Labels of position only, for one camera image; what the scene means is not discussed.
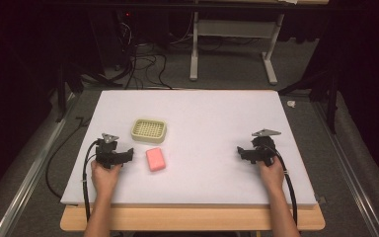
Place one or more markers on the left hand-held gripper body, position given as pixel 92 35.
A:
pixel 106 152

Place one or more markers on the grey table clamp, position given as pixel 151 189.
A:
pixel 321 199

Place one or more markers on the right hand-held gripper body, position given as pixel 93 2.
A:
pixel 263 148

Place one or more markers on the crumpled white paper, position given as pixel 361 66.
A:
pixel 291 103

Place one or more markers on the person's right hand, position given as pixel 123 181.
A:
pixel 271 175

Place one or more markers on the white foam mat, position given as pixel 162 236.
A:
pixel 204 131

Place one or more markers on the person's left hand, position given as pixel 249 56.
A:
pixel 103 177

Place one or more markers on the pink soap bar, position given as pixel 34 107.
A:
pixel 155 159

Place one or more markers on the beige soap dish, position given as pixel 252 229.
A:
pixel 148 131

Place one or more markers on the white metal desk frame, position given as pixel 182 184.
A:
pixel 233 29

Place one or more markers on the wooden table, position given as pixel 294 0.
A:
pixel 190 218

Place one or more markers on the metal floor rail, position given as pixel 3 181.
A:
pixel 29 177
pixel 355 184

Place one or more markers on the black stand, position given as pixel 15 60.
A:
pixel 325 89
pixel 66 85

